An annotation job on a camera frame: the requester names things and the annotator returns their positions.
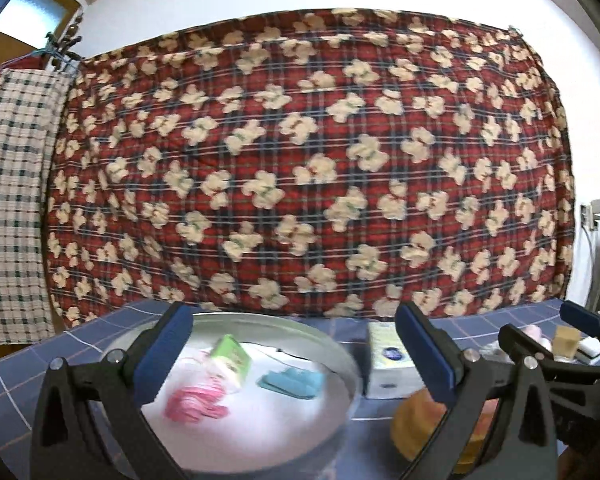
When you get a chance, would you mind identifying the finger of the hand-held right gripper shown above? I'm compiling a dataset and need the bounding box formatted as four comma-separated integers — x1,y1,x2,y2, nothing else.
559,300,600,361
498,324,600,396

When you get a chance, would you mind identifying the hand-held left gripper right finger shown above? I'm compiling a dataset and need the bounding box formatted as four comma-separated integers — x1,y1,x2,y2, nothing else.
396,301,563,480

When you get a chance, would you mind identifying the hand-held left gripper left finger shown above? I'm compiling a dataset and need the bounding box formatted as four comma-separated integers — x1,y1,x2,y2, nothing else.
30,301,196,480

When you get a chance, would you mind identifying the yellow sponge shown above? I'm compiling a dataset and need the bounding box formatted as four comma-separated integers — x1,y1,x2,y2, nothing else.
552,327,581,362

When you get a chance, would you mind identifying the orange round sponge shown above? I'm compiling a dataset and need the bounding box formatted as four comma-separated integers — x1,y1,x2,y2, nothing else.
392,389,501,476

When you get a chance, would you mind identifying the round metal basin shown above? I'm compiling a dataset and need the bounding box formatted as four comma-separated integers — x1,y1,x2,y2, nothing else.
92,311,363,480

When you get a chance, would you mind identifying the white tissue box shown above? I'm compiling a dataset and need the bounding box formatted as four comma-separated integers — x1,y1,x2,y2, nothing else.
365,321,427,401

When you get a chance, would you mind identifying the pink cloth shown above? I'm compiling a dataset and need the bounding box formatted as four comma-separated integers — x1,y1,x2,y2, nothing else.
164,352,231,423

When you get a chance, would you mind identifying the green packet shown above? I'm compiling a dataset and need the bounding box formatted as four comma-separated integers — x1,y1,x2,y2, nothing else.
209,335,254,393

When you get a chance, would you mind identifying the blue folded cloth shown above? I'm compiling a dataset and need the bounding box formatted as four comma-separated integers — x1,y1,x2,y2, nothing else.
257,367,323,401

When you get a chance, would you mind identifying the blue checked bed sheet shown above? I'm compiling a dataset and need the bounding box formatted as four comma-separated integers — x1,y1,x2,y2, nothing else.
0,297,600,480

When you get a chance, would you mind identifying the white green checked cloth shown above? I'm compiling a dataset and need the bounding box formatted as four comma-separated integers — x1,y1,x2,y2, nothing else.
0,67,73,351

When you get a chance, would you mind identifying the red plaid teddy bear blanket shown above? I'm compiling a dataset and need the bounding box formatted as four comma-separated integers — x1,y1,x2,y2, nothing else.
45,7,578,328

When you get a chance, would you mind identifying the blue clothes hanger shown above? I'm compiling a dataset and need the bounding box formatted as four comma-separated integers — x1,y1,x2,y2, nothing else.
0,32,83,77

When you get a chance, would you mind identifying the wooden door with glass pane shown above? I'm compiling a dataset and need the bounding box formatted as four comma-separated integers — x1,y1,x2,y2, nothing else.
0,0,83,63

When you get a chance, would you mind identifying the wall socket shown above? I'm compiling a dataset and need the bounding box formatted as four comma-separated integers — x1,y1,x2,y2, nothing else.
580,200,600,232

